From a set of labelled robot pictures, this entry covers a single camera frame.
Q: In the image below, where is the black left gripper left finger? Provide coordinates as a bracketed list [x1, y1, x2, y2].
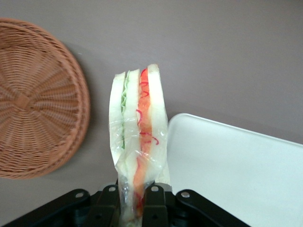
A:
[0, 184, 123, 227]

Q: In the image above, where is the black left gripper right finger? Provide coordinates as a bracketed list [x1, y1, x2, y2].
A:
[142, 183, 251, 227]

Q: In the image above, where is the plastic-wrapped triangle sandwich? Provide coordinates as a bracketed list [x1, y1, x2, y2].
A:
[108, 63, 172, 227]

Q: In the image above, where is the cream rectangular plastic tray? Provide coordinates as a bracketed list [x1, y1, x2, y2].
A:
[165, 113, 303, 227]

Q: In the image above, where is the large brown wicker basket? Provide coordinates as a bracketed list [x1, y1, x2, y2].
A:
[0, 17, 91, 180]

